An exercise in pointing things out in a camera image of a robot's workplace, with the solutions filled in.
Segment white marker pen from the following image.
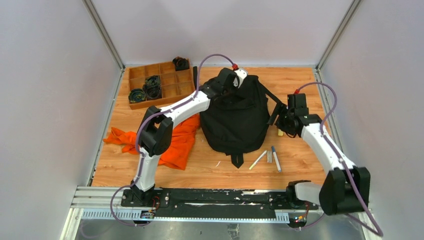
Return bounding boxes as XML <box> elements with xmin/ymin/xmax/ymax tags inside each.
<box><xmin>271</xmin><ymin>146</ymin><xmax>282</xmax><ymax>173</ymax></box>

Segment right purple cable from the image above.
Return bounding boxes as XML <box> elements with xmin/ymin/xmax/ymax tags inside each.
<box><xmin>294</xmin><ymin>81</ymin><xmax>384</xmax><ymax>238</ymax></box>

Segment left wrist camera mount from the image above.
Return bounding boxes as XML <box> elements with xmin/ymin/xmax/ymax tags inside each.
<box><xmin>232</xmin><ymin>63</ymin><xmax>248</xmax><ymax>88</ymax></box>

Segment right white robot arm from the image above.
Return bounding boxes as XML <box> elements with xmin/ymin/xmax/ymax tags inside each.
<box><xmin>275</xmin><ymin>93</ymin><xmax>371</xmax><ymax>216</ymax></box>

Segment dark coiled roll front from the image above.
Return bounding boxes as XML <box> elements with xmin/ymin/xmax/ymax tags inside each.
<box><xmin>128</xmin><ymin>88</ymin><xmax>147</xmax><ymax>104</ymax></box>

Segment wooden compartment tray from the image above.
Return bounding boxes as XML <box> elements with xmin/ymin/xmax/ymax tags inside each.
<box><xmin>127</xmin><ymin>56</ymin><xmax>196</xmax><ymax>110</ymax></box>

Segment orange cloth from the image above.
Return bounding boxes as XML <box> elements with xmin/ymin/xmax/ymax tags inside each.
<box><xmin>102</xmin><ymin>114</ymin><xmax>201</xmax><ymax>171</ymax></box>

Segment black backpack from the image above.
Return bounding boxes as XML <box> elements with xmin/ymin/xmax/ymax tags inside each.
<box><xmin>199</xmin><ymin>75</ymin><xmax>282</xmax><ymax>168</ymax></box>

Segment dark coiled roll back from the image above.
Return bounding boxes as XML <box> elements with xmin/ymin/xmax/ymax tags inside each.
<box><xmin>172</xmin><ymin>56</ymin><xmax>190</xmax><ymax>72</ymax></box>

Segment yellow-green pencil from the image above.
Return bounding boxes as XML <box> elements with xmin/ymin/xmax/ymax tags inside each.
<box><xmin>248</xmin><ymin>150</ymin><xmax>267</xmax><ymax>170</ymax></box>

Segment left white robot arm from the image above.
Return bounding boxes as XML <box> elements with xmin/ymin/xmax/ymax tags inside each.
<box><xmin>130</xmin><ymin>68</ymin><xmax>248</xmax><ymax>207</ymax></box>

